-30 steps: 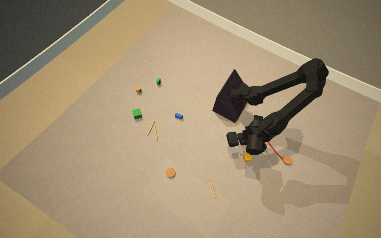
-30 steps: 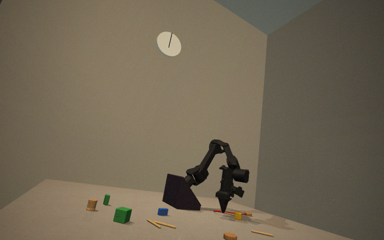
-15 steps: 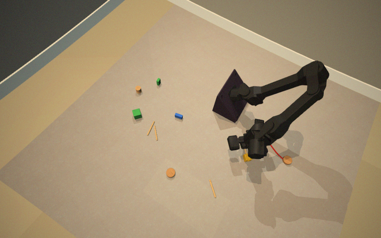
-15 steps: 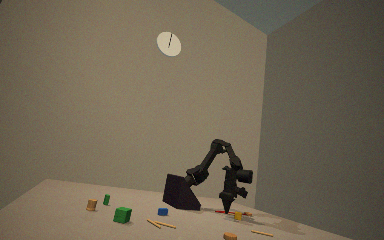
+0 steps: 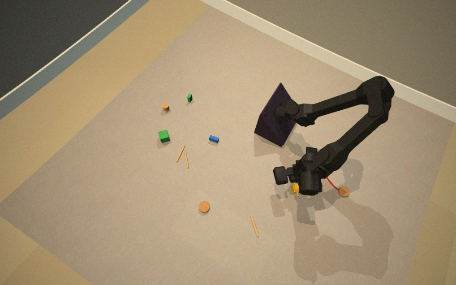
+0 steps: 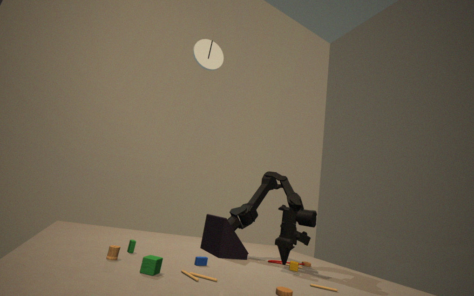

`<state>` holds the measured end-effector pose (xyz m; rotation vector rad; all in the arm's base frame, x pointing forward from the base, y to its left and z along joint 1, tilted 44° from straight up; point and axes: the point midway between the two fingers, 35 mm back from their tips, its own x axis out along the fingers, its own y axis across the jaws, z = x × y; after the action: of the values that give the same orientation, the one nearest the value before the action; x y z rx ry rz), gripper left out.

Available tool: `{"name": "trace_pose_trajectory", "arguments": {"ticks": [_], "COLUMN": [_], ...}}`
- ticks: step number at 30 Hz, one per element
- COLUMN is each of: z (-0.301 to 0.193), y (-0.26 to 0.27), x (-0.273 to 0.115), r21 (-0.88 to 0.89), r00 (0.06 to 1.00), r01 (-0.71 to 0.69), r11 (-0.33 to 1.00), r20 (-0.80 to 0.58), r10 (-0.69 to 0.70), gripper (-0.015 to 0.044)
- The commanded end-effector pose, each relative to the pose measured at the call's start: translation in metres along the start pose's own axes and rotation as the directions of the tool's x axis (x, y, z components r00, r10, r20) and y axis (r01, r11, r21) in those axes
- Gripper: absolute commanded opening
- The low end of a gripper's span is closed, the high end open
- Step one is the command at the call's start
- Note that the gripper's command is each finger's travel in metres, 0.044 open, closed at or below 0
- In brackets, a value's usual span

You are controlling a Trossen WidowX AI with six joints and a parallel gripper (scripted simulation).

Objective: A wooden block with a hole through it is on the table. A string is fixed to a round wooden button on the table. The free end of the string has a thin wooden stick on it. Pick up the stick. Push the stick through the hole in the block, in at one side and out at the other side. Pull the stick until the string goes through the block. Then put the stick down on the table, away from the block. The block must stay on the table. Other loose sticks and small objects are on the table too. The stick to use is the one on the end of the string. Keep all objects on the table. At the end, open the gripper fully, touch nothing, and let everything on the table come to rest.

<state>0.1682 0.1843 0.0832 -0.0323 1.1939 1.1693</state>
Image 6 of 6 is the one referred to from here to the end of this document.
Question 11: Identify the small blue block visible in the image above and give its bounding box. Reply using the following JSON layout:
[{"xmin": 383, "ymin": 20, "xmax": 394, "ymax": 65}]
[{"xmin": 195, "ymin": 256, "xmax": 208, "ymax": 266}]

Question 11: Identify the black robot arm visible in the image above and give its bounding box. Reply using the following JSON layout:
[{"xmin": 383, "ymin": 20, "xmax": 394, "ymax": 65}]
[{"xmin": 228, "ymin": 171, "xmax": 317, "ymax": 246}]

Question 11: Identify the green cube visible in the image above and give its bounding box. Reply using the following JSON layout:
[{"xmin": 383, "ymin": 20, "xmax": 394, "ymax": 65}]
[{"xmin": 140, "ymin": 255, "xmax": 163, "ymax": 276}]

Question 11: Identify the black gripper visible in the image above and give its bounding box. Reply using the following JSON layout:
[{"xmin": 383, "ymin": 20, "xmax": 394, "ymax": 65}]
[{"xmin": 275, "ymin": 222, "xmax": 297, "ymax": 265}]

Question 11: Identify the small green block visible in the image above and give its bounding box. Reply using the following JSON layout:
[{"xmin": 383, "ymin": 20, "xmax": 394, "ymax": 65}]
[{"xmin": 127, "ymin": 240, "xmax": 136, "ymax": 253}]

